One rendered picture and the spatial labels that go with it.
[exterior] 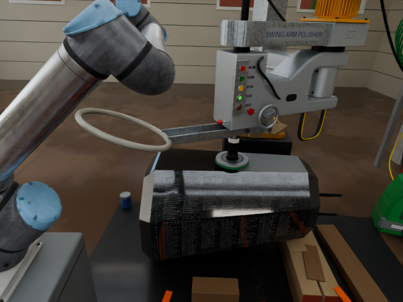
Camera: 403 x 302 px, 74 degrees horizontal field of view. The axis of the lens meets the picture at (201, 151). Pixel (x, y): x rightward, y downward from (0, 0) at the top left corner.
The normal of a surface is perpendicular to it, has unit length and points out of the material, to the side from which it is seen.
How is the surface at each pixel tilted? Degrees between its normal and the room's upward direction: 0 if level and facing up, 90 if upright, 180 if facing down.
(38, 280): 0
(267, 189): 45
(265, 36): 90
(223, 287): 0
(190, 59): 90
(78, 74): 103
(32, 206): 52
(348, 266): 0
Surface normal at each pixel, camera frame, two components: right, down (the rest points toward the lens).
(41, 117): 0.24, 0.65
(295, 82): 0.43, 0.41
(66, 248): 0.03, -0.90
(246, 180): 0.03, -0.33
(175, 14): 0.03, 0.44
